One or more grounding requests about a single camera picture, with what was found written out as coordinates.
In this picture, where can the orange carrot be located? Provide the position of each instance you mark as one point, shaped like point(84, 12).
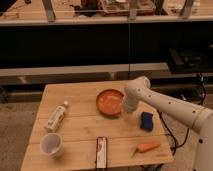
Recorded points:
point(144, 147)

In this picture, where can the wooden table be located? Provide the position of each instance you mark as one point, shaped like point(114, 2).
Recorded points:
point(83, 124)

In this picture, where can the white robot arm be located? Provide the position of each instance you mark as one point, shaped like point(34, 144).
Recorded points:
point(196, 117)

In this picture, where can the white plastic cup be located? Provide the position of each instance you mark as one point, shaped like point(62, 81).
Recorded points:
point(51, 145)

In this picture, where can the blue sponge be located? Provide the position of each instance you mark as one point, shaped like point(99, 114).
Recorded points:
point(146, 121)

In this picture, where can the white plastic bottle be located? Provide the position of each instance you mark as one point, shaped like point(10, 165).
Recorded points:
point(56, 117)

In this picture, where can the flat rectangular box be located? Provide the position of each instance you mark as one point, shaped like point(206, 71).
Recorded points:
point(101, 153)

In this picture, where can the long workbench in background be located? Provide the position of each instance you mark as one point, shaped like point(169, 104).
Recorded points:
point(91, 12)

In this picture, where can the orange ceramic bowl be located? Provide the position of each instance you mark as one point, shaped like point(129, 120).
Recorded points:
point(108, 102)

